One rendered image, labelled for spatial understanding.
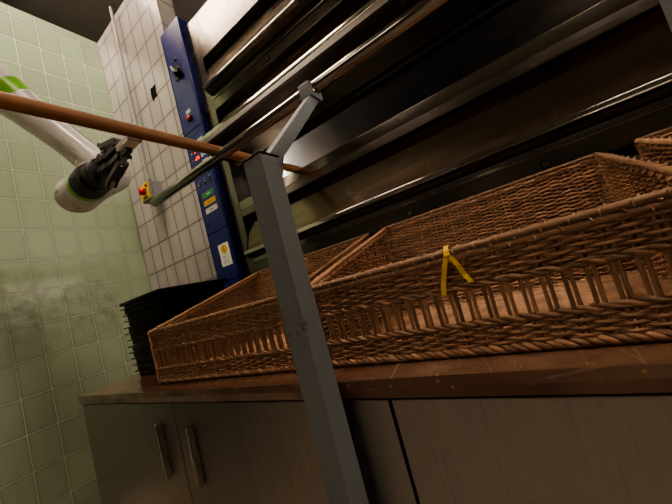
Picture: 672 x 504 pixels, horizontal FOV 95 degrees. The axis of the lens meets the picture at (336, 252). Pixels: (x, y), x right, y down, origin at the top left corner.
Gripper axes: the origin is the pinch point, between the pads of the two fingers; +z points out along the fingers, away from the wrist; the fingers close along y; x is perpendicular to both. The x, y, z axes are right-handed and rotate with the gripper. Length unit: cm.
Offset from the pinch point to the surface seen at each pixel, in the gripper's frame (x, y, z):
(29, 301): -4, 19, -118
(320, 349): 2, 55, 44
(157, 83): -56, -80, -66
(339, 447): 4, 68, 44
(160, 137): -4.2, 0.6, 7.0
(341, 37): -41, -21, 45
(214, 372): -6, 59, 4
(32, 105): 18.9, 0.5, 7.2
